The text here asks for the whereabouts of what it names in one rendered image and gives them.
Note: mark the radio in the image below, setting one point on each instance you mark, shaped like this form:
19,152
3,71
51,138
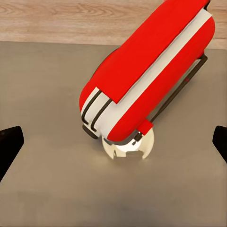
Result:
131,81

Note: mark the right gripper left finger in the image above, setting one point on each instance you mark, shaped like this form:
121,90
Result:
11,141

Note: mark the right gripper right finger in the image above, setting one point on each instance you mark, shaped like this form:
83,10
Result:
220,141

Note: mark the coffee table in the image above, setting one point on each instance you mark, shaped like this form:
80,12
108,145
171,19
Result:
174,176

